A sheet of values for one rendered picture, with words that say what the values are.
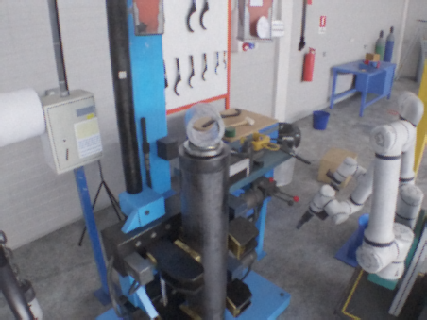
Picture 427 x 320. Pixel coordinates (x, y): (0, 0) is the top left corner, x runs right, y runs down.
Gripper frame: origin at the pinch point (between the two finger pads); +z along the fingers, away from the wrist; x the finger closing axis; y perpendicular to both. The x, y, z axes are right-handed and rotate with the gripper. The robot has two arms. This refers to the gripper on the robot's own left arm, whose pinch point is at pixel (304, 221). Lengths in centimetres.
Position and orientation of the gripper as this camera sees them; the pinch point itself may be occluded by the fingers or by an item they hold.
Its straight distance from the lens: 215.7
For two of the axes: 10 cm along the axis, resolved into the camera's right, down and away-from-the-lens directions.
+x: -7.2, 4.1, -5.6
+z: -2.0, 6.5, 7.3
